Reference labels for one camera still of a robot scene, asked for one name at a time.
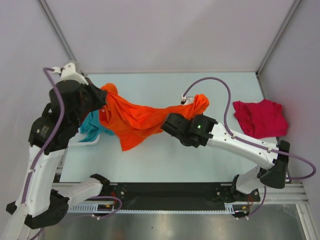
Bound teal t-shirt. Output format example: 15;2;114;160
79;110;115;143

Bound magenta folded t-shirt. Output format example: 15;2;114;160
233;99;289;139

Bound white plastic basket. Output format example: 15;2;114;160
67;132;101;147

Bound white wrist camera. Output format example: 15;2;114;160
180;95;194;105
60;62;89;86

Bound white slotted cable duct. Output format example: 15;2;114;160
67;203;235;214

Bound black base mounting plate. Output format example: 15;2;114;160
101;182;261;211

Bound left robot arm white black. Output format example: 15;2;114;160
1;80;111;240

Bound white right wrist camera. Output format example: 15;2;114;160
180;95;194;105

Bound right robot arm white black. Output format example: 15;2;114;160
161;113;290;203

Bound right corner frame post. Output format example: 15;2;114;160
256;0;303;76

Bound corner frame post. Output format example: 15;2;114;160
36;0;83;74
256;0;303;76

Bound orange t-shirt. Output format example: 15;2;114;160
99;83;210;152

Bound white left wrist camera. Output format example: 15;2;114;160
60;62;89;86

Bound aluminium frame rail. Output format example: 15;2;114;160
51;182;309;203

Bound left corner frame post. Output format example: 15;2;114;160
36;0;83;74

